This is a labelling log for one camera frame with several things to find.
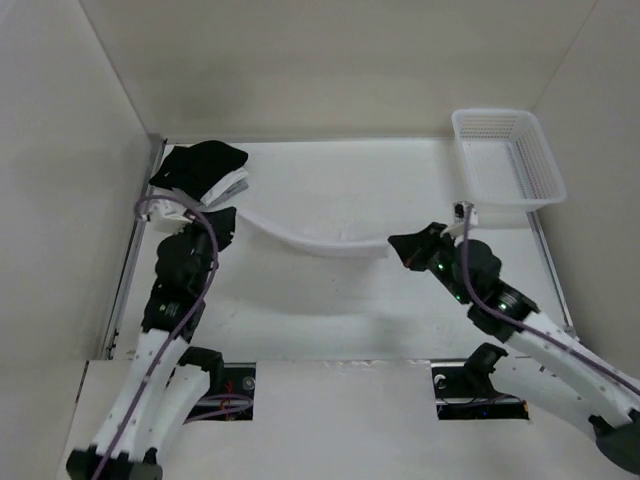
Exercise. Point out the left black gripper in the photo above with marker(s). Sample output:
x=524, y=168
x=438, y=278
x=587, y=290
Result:
x=223, y=224

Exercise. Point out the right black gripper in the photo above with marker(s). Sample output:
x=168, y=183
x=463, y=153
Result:
x=413, y=248

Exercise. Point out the white tank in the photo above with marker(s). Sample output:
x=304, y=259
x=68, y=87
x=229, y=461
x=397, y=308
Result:
x=224, y=183
x=361, y=249

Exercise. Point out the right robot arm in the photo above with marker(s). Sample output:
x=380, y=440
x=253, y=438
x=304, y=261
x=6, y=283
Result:
x=572, y=382

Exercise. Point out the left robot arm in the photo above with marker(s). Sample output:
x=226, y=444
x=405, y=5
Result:
x=168, y=375

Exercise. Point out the grey folded tank top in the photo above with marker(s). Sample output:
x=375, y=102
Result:
x=230, y=192

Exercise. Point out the white folded tank top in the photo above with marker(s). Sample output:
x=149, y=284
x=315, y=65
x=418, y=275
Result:
x=224, y=183

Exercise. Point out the black folded tank top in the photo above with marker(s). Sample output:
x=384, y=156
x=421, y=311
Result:
x=196, y=169

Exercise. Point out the white plastic basket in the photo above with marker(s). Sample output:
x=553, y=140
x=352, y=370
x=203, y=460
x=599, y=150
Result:
x=505, y=161

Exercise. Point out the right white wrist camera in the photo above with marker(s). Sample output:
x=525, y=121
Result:
x=465, y=218

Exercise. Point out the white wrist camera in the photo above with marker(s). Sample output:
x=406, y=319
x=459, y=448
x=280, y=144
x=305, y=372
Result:
x=465, y=218
x=167, y=216

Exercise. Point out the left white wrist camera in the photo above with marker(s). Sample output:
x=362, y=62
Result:
x=167, y=216

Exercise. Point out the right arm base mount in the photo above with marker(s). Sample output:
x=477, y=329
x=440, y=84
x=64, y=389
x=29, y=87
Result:
x=464, y=390

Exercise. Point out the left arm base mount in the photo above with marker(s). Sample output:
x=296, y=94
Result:
x=232, y=394

